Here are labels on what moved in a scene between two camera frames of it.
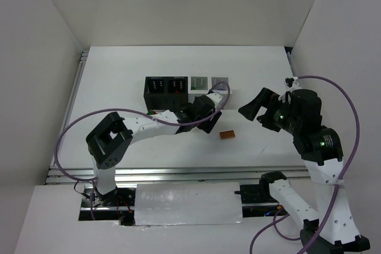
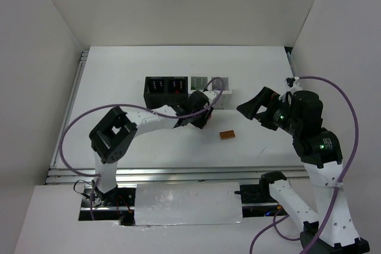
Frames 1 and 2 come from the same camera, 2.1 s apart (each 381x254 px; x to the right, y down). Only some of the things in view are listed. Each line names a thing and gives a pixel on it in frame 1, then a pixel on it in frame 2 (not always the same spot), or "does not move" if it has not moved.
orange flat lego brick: [227, 134] does not move
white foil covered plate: [166, 204] does not move
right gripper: [266, 111] does not move
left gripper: [210, 122] to [201, 121]
